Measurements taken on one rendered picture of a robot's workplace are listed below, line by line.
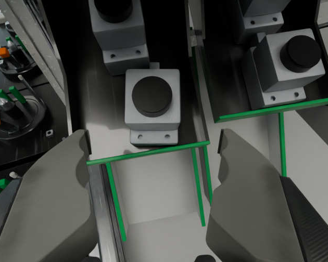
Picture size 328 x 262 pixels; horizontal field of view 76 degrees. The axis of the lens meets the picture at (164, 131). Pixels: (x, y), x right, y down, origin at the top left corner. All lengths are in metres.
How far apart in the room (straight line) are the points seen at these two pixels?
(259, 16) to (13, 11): 0.23
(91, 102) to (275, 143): 0.30
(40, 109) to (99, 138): 0.41
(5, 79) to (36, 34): 0.58
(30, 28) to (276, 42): 0.22
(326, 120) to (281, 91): 1.83
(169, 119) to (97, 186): 0.34
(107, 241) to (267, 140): 0.34
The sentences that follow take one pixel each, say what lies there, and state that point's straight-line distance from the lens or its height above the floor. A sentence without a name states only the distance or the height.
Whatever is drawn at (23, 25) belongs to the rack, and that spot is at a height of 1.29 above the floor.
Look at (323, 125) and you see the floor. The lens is 2.02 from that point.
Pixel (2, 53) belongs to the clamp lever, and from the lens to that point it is 0.72.
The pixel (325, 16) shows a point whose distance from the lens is 1.27.
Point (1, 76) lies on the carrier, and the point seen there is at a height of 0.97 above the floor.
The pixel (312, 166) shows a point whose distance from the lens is 0.67.
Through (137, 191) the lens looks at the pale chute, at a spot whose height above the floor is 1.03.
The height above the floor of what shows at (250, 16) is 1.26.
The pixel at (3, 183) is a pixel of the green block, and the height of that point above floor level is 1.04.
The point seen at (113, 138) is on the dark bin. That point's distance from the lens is 0.23.
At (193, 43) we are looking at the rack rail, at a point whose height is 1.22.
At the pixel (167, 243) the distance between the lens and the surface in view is 0.52.
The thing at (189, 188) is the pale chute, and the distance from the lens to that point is 0.38.
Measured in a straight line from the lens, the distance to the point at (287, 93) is 0.24.
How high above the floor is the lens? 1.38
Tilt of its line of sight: 56 degrees down
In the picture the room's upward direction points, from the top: 6 degrees counter-clockwise
